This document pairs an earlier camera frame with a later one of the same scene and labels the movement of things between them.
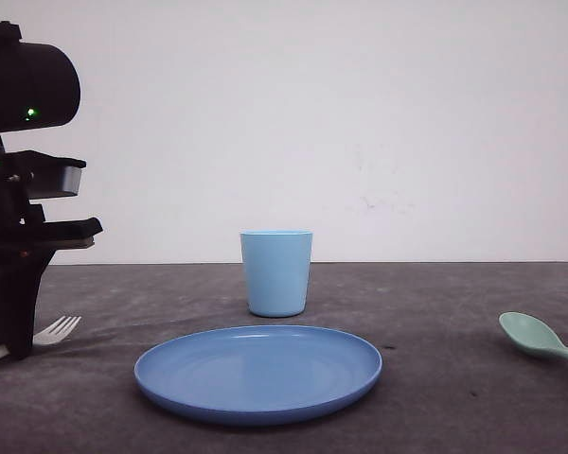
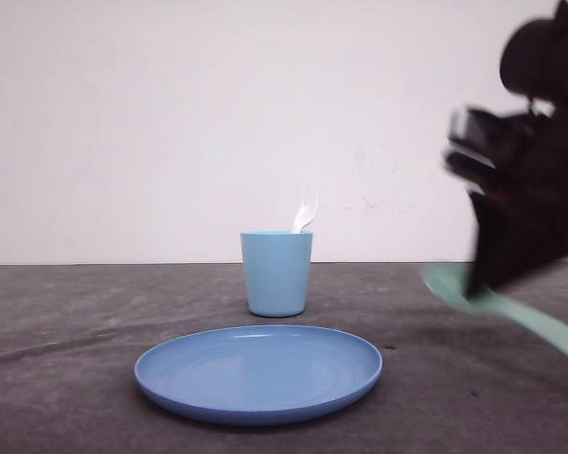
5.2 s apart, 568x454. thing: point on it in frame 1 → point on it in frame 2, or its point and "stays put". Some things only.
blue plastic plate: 255,375 stays put
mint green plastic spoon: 537,336 → 452,284
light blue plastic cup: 277,268 stays put
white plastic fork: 49,336 → 308,211
